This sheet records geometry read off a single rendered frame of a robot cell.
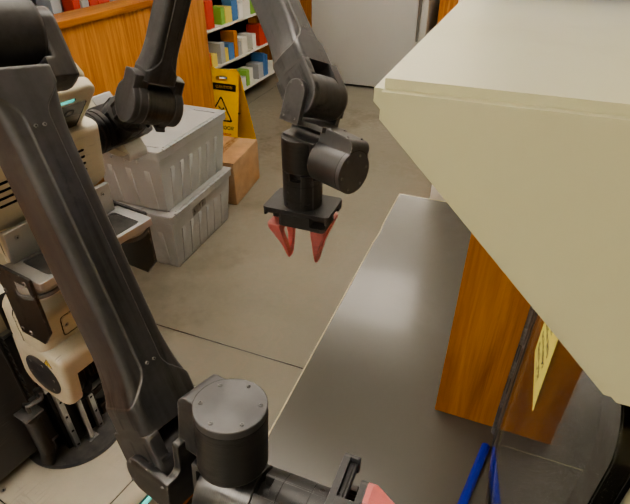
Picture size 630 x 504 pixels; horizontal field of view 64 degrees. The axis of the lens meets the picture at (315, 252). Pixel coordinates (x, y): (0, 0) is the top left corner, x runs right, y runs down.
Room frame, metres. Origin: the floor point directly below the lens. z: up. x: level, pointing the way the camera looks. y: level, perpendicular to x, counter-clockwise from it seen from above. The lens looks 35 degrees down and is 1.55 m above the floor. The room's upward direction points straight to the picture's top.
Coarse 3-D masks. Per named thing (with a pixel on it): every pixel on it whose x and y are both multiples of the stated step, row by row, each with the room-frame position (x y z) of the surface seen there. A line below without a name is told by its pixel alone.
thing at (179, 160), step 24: (192, 120) 2.46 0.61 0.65; (216, 120) 2.52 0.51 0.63; (168, 144) 2.15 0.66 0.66; (192, 144) 2.32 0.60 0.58; (216, 144) 2.53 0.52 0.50; (120, 168) 2.17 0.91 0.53; (144, 168) 2.11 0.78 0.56; (168, 168) 2.14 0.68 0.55; (192, 168) 2.31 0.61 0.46; (216, 168) 2.53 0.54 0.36; (120, 192) 2.19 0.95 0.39; (144, 192) 2.14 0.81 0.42; (168, 192) 2.12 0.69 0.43
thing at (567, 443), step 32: (544, 384) 0.25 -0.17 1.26; (576, 384) 0.19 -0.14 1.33; (512, 416) 0.32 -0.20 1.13; (544, 416) 0.22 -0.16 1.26; (576, 416) 0.17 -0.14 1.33; (608, 416) 0.13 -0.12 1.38; (512, 448) 0.28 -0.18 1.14; (544, 448) 0.19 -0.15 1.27; (576, 448) 0.15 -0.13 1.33; (608, 448) 0.12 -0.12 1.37; (512, 480) 0.24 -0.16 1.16; (544, 480) 0.17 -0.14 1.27; (576, 480) 0.13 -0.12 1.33; (608, 480) 0.11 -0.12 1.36
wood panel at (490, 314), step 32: (480, 256) 0.47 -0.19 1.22; (480, 288) 0.47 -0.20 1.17; (512, 288) 0.46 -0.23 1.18; (480, 320) 0.47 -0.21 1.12; (512, 320) 0.45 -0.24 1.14; (448, 352) 0.48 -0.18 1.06; (480, 352) 0.46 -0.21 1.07; (512, 352) 0.45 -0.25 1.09; (448, 384) 0.48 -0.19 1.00; (480, 384) 0.46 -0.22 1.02; (480, 416) 0.46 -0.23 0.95
